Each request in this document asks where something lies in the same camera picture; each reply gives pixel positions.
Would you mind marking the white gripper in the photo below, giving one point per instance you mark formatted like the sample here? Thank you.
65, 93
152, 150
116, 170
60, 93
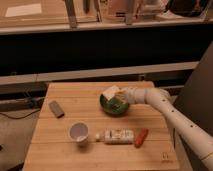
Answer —
133, 95

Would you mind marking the white sponge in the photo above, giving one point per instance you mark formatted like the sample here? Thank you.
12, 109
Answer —
110, 92

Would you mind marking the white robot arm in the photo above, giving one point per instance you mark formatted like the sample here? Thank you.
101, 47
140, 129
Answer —
200, 142

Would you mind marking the green ceramic bowl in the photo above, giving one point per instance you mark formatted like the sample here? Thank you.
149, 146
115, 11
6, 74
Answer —
114, 106

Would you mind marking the white labelled bottle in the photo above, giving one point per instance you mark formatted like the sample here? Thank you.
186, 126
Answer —
116, 136

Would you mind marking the white paper cup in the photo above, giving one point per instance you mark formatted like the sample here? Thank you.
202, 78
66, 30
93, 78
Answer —
79, 133

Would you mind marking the grey rectangular block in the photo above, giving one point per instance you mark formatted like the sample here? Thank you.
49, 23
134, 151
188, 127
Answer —
56, 109

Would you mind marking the dark angled panel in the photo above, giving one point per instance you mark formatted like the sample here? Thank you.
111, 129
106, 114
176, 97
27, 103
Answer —
195, 100

